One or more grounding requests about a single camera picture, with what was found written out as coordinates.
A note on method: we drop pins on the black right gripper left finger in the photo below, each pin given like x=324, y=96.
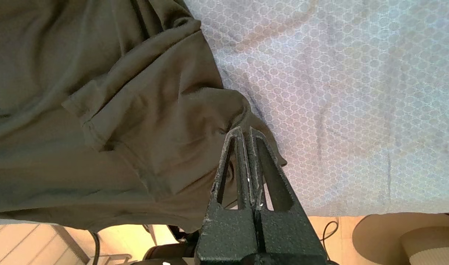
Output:
x=228, y=232

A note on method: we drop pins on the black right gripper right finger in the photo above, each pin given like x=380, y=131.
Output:
x=287, y=232

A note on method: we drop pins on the black moon print t-shirt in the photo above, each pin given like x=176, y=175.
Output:
x=99, y=110

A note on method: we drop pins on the white labelled robot base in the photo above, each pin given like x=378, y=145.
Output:
x=162, y=252

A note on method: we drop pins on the beige round ribbed object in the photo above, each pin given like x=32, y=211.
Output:
x=412, y=235

